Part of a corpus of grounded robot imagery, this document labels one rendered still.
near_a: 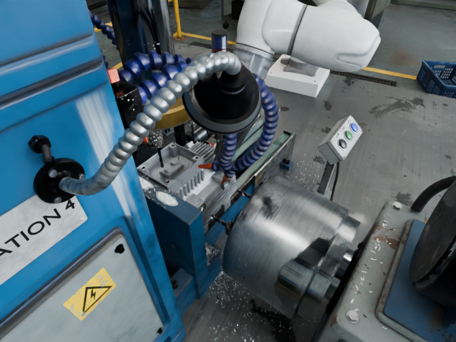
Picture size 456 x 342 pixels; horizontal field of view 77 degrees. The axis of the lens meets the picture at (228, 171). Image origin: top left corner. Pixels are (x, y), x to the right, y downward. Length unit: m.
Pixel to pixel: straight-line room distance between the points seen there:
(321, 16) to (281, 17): 0.08
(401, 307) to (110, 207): 0.41
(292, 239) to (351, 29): 0.41
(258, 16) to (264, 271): 0.49
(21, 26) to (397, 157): 1.32
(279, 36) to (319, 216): 0.36
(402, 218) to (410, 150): 0.86
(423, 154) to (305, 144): 0.49
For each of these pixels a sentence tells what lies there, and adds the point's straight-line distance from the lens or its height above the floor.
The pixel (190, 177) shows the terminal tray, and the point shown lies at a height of 1.12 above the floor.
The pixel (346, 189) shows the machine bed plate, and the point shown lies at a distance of 1.16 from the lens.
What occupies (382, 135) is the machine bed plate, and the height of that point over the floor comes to 0.80.
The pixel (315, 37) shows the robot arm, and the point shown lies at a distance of 0.65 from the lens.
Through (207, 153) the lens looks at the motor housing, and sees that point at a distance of 0.75.
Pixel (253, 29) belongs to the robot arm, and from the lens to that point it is 0.66.
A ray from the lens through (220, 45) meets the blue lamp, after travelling 1.18.
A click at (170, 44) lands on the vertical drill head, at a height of 1.42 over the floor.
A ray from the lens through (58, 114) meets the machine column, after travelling 0.26.
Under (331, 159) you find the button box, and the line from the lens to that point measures 0.90.
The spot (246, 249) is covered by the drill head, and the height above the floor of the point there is 1.11.
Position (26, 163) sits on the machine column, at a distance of 0.27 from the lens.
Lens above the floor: 1.59
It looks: 44 degrees down
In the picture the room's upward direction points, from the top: straight up
